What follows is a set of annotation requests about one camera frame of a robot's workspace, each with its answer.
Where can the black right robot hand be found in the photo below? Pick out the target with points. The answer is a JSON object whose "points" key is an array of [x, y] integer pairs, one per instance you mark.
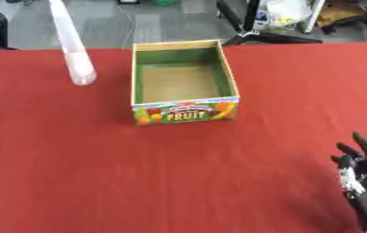
{"points": [[365, 188]]}

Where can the tan cardboard box green inside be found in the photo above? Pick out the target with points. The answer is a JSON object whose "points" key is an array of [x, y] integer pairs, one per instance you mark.
{"points": [[181, 82]]}

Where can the tall clear plastic bottle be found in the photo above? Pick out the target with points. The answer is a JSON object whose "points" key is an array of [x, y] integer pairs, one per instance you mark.
{"points": [[75, 57]]}

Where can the black office chair base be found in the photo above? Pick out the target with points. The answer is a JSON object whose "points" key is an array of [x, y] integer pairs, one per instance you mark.
{"points": [[359, 22]]}

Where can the black tripod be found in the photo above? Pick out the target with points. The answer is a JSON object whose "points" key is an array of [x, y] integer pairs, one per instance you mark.
{"points": [[255, 30]]}

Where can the white plastic bag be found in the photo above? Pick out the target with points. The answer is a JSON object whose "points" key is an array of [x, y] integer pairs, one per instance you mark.
{"points": [[283, 12]]}

